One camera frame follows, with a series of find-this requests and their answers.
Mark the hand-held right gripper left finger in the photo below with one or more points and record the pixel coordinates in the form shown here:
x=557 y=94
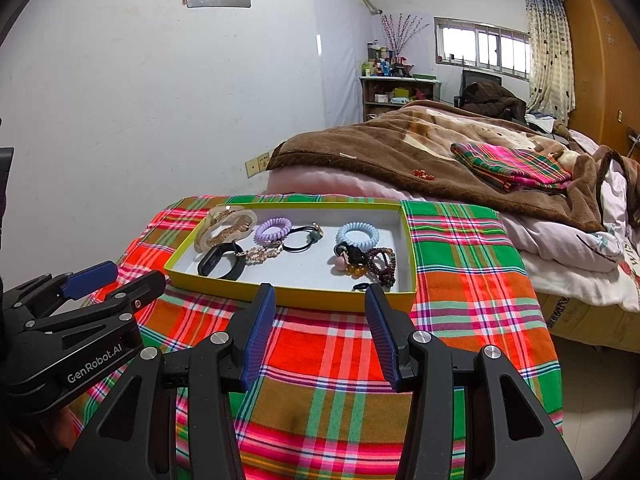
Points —
x=257 y=340

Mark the flower branches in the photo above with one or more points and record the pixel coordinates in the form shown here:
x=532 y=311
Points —
x=397 y=35

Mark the folded plaid cloth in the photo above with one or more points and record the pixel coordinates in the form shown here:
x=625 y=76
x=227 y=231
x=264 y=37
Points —
x=510 y=165

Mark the black fitness band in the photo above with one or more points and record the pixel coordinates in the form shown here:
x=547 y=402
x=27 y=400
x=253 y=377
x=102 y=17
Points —
x=235 y=272

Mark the wall socket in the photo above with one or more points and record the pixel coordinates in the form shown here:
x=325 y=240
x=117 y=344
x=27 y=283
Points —
x=257 y=165

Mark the dark jacket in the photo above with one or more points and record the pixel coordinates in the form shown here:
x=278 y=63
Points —
x=492 y=97

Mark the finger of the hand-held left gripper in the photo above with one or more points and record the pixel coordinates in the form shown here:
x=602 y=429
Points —
x=135 y=295
x=92 y=277

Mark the brown plush blanket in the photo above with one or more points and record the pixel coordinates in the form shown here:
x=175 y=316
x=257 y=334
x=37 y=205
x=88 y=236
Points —
x=360 y=150

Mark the pink quilt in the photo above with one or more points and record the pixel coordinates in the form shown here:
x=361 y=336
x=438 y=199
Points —
x=320 y=182

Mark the plaid tablecloth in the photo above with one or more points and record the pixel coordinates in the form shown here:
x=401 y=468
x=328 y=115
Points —
x=325 y=350

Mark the wooden shelf unit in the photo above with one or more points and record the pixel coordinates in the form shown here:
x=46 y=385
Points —
x=367 y=95

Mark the cardboard box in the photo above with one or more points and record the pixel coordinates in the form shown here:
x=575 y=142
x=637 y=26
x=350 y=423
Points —
x=590 y=322

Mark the small black hair elastic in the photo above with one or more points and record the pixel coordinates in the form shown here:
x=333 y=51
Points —
x=356 y=287

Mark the black chair back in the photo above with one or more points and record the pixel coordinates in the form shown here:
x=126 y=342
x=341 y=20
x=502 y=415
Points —
x=480 y=77

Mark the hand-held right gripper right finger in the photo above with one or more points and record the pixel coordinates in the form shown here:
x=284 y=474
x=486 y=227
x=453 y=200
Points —
x=382 y=335

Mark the window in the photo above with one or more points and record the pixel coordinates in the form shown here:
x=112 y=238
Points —
x=460 y=42

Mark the beige hair claw clip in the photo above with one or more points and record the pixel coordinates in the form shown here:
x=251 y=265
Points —
x=220 y=212

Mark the red bead ornament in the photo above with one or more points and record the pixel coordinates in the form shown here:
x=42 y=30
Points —
x=424 y=174

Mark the group of bottles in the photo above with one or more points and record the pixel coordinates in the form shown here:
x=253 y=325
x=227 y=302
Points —
x=385 y=67

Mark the white floral quilt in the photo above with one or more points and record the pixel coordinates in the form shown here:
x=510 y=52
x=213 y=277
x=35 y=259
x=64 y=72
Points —
x=590 y=280

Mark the patterned curtain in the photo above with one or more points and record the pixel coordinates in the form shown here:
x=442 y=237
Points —
x=550 y=60

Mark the yellow-green tray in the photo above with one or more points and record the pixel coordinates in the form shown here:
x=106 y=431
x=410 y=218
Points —
x=300 y=270

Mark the wooden wardrobe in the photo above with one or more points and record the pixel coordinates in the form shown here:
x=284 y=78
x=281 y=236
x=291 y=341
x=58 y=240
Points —
x=600 y=70

